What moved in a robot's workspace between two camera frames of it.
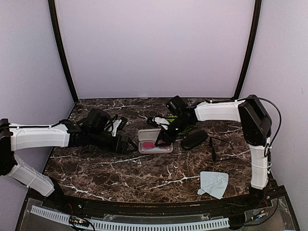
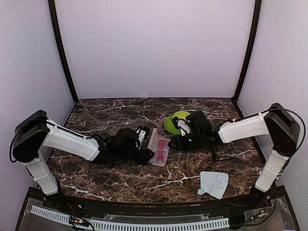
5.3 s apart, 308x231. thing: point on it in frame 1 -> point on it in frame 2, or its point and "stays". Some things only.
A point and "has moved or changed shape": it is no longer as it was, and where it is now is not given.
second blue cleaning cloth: x=213 y=184 stays
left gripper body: x=121 y=150 -> x=143 y=159
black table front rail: x=224 y=208 stays
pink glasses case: x=147 y=138 has moved or changed shape
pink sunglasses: x=152 y=145 -> x=160 y=153
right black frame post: x=252 y=50 stays
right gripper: x=165 y=136 -> x=180 y=145
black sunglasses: x=214 y=156 stays
